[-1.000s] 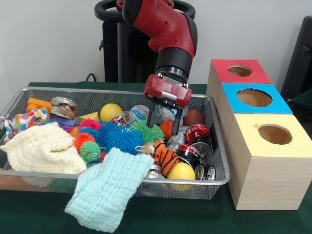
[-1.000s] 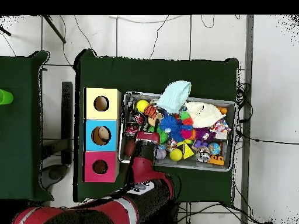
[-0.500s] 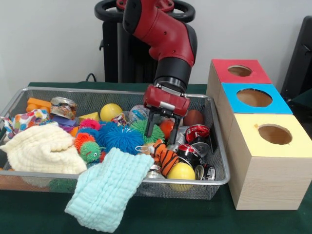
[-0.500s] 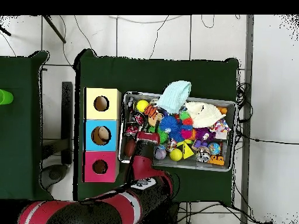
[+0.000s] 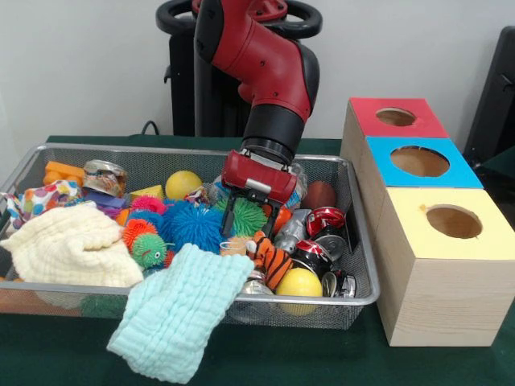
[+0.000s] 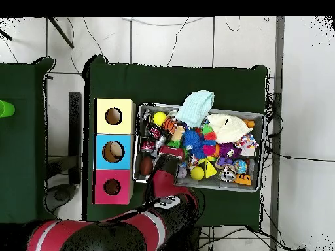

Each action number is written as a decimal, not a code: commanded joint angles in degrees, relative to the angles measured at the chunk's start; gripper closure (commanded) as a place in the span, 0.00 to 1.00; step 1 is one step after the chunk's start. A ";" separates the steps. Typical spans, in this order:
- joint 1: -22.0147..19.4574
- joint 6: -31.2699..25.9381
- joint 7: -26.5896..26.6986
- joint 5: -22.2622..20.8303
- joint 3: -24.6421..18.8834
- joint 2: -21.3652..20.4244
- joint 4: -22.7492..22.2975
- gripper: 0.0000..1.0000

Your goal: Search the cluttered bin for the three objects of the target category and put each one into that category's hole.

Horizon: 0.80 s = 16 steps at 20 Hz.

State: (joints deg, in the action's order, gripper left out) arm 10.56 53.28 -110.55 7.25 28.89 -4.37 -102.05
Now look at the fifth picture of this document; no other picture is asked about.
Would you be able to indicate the mint green cloth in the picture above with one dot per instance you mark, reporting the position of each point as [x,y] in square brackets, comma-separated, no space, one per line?
[181,314]

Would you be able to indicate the brown toy football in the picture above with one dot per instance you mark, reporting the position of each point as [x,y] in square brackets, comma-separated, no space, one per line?
[321,195]

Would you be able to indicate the red soda can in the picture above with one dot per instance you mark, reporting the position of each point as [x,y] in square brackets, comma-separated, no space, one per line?
[324,221]

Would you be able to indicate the orange striped tiger plush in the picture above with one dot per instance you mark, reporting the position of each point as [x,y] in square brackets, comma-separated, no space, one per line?
[272,259]

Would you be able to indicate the green spiky ball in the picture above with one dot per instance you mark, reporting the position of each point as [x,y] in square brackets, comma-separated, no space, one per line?
[249,215]

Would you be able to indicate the clear mesh bin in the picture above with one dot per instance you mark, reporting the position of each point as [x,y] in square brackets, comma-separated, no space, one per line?
[362,310]

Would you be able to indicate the dark green table cloth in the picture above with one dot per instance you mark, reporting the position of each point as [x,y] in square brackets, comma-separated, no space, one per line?
[322,354]

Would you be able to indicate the blue spiky ball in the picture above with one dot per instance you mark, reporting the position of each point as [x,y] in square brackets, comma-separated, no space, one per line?
[197,227]
[166,219]

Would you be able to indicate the yellow ball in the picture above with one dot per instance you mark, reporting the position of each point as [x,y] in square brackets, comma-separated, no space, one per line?
[183,185]
[298,283]

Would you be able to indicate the wooden box with three holes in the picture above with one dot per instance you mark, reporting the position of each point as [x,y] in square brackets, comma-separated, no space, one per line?
[434,281]

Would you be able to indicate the colourful patterned cloth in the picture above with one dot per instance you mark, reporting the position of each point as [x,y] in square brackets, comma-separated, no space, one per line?
[44,197]

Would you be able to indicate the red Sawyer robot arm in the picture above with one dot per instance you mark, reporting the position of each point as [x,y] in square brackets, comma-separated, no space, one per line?
[265,64]

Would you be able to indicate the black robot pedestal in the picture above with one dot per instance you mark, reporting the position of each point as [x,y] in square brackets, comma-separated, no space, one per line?
[181,88]

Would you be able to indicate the cream knitted cloth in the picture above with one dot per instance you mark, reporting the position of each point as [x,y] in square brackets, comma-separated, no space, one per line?
[68,245]

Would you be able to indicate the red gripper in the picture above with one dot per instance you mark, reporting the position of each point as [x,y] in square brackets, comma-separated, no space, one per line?
[257,177]

